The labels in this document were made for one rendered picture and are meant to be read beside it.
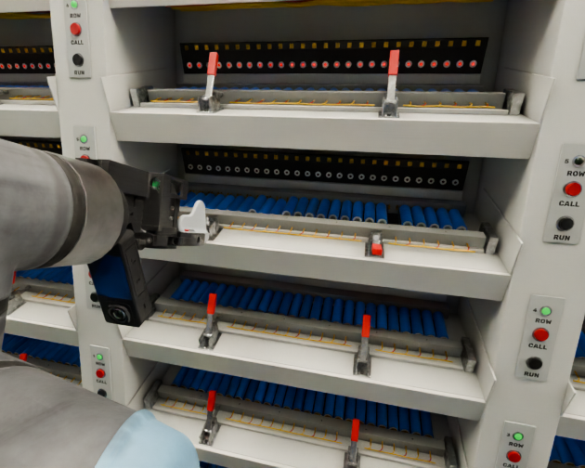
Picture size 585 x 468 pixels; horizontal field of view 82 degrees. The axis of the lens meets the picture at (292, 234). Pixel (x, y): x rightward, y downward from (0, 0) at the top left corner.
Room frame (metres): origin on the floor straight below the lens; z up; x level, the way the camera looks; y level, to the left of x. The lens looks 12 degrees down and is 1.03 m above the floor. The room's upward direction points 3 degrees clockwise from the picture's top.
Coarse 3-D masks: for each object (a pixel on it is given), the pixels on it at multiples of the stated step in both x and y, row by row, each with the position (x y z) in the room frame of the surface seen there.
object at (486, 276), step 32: (352, 192) 0.65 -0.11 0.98; (384, 192) 0.64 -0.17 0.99; (416, 192) 0.62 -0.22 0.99; (448, 192) 0.61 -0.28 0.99; (480, 224) 0.57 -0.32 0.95; (160, 256) 0.55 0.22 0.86; (192, 256) 0.54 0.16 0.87; (224, 256) 0.52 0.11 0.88; (256, 256) 0.51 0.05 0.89; (288, 256) 0.50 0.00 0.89; (320, 256) 0.49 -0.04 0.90; (352, 256) 0.48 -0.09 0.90; (384, 256) 0.48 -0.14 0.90; (416, 256) 0.48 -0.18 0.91; (448, 256) 0.48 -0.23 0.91; (480, 256) 0.48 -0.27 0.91; (512, 256) 0.44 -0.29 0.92; (416, 288) 0.47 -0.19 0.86; (448, 288) 0.46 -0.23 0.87; (480, 288) 0.45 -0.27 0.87
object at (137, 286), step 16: (128, 240) 0.32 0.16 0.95; (112, 256) 0.32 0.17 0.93; (128, 256) 0.32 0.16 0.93; (96, 272) 0.33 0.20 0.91; (112, 272) 0.32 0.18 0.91; (128, 272) 0.32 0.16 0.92; (96, 288) 0.33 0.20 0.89; (112, 288) 0.33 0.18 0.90; (128, 288) 0.33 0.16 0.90; (144, 288) 0.35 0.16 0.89; (112, 304) 0.34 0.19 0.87; (128, 304) 0.33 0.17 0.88; (144, 304) 0.35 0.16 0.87; (112, 320) 0.34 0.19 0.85; (128, 320) 0.34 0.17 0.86; (144, 320) 0.35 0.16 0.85
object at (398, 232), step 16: (192, 208) 0.59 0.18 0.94; (240, 224) 0.56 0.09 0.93; (256, 224) 0.56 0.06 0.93; (272, 224) 0.55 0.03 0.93; (288, 224) 0.55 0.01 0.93; (304, 224) 0.54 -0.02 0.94; (320, 224) 0.53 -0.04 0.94; (336, 224) 0.53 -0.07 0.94; (352, 224) 0.53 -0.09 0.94; (368, 224) 0.53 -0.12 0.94; (384, 224) 0.53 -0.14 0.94; (416, 240) 0.51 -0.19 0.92; (432, 240) 0.50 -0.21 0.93; (448, 240) 0.50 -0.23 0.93; (464, 240) 0.49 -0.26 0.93; (480, 240) 0.49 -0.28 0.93
